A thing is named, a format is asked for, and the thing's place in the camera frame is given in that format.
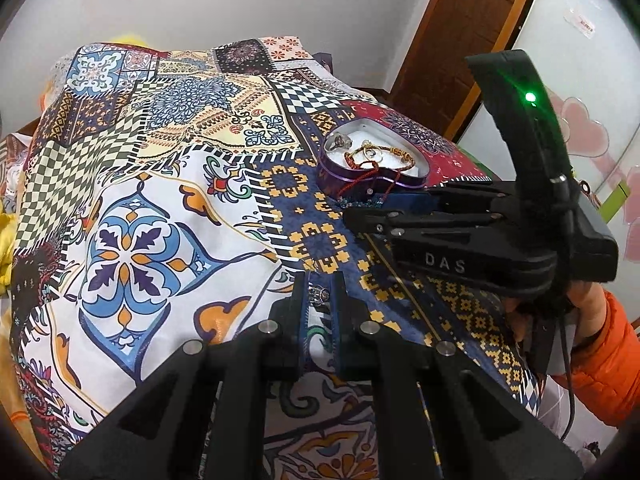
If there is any patchwork printed blanket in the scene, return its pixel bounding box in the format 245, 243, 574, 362
10, 35, 546, 480

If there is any silver ring with stone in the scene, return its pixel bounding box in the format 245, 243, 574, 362
325, 132, 355, 154

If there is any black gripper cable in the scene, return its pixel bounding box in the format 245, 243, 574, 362
552, 175, 581, 443

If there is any green bottle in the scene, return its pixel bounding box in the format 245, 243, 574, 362
600, 180, 632, 224

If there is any multicoloured beaded bracelet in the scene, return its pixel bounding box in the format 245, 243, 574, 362
337, 196, 389, 210

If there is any person's right forearm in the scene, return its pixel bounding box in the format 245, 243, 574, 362
565, 290, 640, 428

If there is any purple heart-shaped tin box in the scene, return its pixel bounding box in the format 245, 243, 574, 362
317, 117, 431, 197

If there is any person's right hand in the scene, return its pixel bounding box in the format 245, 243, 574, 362
502, 282, 609, 357

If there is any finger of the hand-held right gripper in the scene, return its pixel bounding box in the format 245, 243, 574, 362
341, 207, 507, 240
386, 181, 517, 214

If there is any yellow blanket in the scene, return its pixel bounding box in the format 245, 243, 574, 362
0, 195, 22, 291

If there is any yellow hoop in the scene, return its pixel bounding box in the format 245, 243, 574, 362
107, 31, 151, 47

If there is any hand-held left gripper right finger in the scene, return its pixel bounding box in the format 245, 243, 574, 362
330, 272, 586, 480

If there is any orange striped cloth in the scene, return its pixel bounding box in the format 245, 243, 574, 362
0, 132, 37, 196

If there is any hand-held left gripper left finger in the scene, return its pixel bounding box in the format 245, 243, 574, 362
57, 272, 321, 480

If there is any red white door sticker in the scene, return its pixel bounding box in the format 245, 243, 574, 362
565, 6, 599, 37

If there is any dark wooden door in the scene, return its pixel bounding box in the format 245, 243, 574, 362
387, 0, 544, 142

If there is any red string bracelet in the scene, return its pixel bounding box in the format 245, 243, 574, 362
342, 144, 417, 199

